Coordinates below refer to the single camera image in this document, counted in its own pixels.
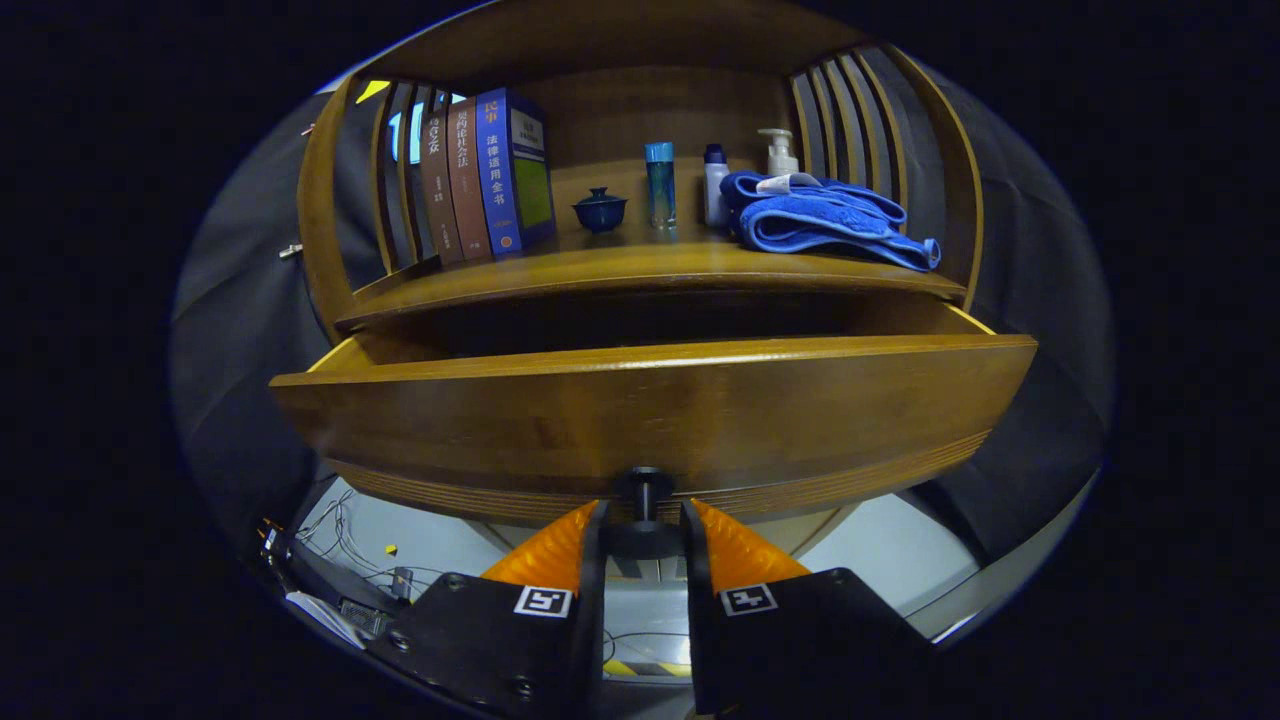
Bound dark brown book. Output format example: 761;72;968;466
418;108;466;267

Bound reddish brown book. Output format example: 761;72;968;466
445;97;493;263

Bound tangled white cables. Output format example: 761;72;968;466
295;488;451;591

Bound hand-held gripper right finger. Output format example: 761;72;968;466
680;498;936;716

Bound wooden drawer with black knob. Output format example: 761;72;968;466
268;298;1039;561

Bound wooden cabinet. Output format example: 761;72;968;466
297;0;988;581

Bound wooden countertop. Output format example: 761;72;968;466
335;158;969;333

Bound white bottle with dark cap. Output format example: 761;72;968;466
703;144;732;229

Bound thick blue book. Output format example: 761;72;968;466
474;87;557;258

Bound dark blue lidded teacup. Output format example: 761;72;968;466
572;187;629;235

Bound white pump bottle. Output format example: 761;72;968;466
757;128;800;178

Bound folded blue towel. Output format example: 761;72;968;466
719;170;942;273

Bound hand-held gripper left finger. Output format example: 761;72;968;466
365;500;608;720

